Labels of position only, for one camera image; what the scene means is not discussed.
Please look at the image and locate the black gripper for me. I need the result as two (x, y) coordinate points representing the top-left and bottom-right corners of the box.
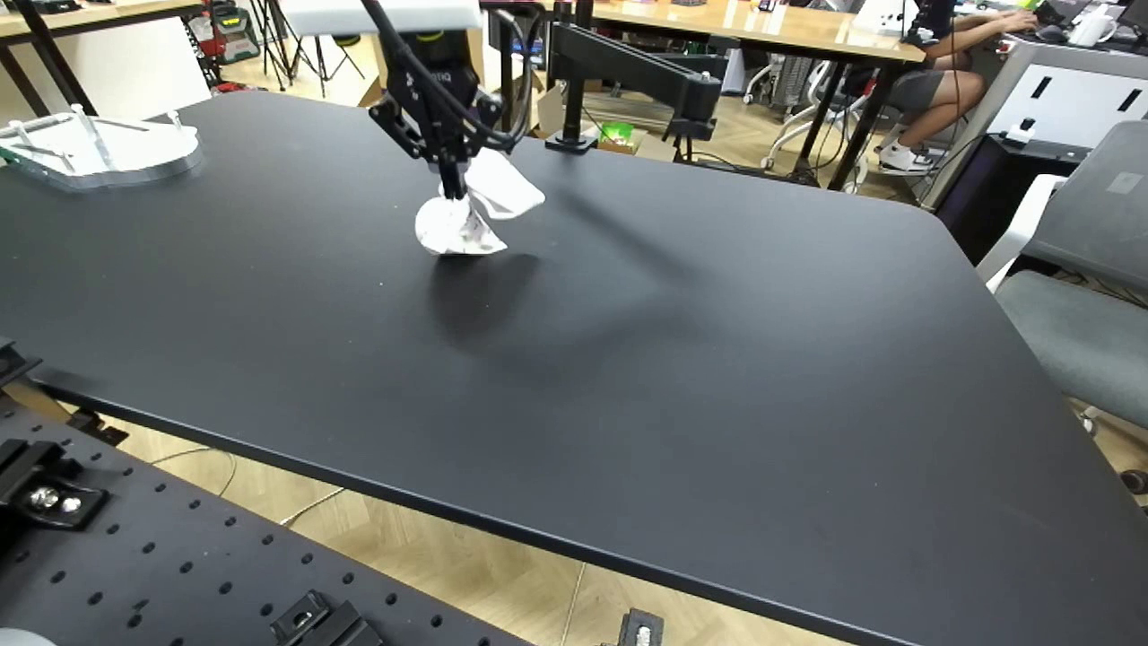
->
(386, 27), (493, 200)

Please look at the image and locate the white cloth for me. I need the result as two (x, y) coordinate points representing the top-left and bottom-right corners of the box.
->
(412, 146), (549, 264)

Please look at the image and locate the white clear acrylic stand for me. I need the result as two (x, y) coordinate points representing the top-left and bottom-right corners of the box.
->
(0, 102), (205, 186)

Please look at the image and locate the long wooden desk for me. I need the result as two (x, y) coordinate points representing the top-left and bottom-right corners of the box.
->
(590, 0), (934, 71)

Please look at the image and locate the black tripod leg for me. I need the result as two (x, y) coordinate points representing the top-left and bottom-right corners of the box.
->
(8, 0), (100, 119)

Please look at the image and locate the black plate clamp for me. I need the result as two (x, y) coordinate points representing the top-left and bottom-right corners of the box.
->
(268, 587), (394, 646)

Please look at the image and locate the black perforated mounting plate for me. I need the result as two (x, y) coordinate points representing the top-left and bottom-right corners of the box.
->
(0, 341), (531, 646)

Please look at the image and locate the seated person in dark shirt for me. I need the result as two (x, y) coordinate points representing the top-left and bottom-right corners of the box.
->
(876, 0), (1048, 182)

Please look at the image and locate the grey cabinet with black slots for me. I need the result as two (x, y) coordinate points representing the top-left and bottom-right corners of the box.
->
(982, 41), (1148, 162)

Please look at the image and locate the grey office chair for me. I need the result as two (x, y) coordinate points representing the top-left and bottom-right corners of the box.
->
(974, 114), (1148, 439)

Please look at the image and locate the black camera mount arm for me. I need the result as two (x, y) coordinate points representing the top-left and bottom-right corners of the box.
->
(542, 18), (726, 165)

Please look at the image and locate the black bracket with silver bolt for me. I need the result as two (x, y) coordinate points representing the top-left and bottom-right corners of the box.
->
(0, 439), (117, 533)

